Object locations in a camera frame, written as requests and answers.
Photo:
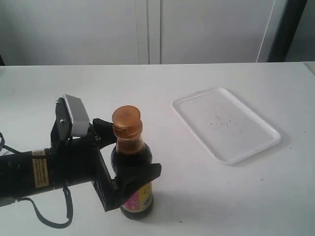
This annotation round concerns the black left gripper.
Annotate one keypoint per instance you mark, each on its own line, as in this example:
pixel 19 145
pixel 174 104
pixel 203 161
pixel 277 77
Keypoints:
pixel 78 160

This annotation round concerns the soy sauce bottle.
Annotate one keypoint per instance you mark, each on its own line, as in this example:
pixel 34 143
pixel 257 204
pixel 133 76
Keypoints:
pixel 131 150

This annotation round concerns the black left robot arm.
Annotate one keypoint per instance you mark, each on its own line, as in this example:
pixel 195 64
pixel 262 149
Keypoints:
pixel 28 173

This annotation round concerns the white plastic tray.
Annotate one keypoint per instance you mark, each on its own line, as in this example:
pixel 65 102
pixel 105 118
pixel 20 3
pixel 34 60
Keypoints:
pixel 229 130

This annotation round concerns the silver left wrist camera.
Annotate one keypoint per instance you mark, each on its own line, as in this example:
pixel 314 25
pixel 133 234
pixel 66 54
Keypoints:
pixel 78 115

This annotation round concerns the dark vertical post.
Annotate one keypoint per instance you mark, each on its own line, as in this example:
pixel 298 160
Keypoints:
pixel 286 30

